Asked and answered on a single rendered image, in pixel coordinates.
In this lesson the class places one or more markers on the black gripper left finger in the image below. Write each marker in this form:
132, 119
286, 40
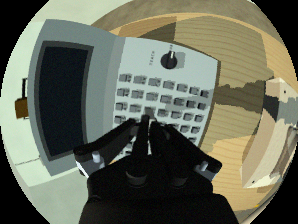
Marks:
93, 156

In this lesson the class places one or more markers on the dark grey cabinet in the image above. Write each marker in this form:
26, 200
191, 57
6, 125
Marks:
67, 82

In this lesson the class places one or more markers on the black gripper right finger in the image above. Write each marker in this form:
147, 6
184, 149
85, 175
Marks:
189, 154

